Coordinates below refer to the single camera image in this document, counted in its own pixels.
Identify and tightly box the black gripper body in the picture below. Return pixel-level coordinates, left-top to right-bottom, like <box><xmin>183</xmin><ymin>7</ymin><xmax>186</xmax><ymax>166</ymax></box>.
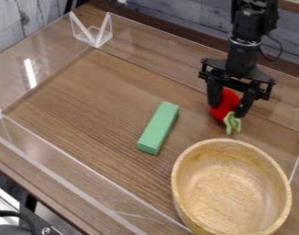
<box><xmin>199</xmin><ymin>58</ymin><xmax>276</xmax><ymax>100</ymax></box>

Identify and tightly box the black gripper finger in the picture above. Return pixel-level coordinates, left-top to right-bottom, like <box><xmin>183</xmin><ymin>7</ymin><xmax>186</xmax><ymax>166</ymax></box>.
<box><xmin>235</xmin><ymin>86</ymin><xmax>258</xmax><ymax>118</ymax></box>
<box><xmin>207</xmin><ymin>78</ymin><xmax>223</xmax><ymax>107</ymax></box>

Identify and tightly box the red plush strawberry toy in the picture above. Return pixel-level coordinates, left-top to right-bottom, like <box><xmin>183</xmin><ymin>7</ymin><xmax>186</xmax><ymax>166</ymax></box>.
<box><xmin>210</xmin><ymin>88</ymin><xmax>242</xmax><ymax>135</ymax></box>

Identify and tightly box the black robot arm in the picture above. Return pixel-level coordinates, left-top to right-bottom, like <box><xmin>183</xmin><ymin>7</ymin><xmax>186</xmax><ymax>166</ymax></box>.
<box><xmin>199</xmin><ymin>0</ymin><xmax>279</xmax><ymax>118</ymax></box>

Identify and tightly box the green rectangular block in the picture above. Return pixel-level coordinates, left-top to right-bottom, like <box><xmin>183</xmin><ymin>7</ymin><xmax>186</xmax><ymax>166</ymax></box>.
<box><xmin>138</xmin><ymin>102</ymin><xmax>179</xmax><ymax>155</ymax></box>

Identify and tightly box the wooden bowl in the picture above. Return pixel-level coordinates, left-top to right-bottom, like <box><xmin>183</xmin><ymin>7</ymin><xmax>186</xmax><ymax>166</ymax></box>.
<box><xmin>171</xmin><ymin>139</ymin><xmax>291</xmax><ymax>235</ymax></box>

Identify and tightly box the black device at corner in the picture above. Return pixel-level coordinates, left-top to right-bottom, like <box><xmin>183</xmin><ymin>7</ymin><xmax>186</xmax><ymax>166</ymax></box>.
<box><xmin>0</xmin><ymin>205</ymin><xmax>65</xmax><ymax>235</ymax></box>

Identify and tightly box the clear acrylic enclosure wall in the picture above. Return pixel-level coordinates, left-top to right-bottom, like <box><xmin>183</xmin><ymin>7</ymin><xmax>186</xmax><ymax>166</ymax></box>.
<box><xmin>0</xmin><ymin>7</ymin><xmax>299</xmax><ymax>235</ymax></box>

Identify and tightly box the black cable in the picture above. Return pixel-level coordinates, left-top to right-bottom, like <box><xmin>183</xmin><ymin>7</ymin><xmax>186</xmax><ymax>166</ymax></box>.
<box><xmin>259</xmin><ymin>33</ymin><xmax>284</xmax><ymax>62</ymax></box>

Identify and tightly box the clear acrylic corner bracket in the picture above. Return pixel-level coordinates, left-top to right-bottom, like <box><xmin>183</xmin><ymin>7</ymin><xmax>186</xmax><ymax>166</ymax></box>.
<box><xmin>68</xmin><ymin>12</ymin><xmax>112</xmax><ymax>49</ymax></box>

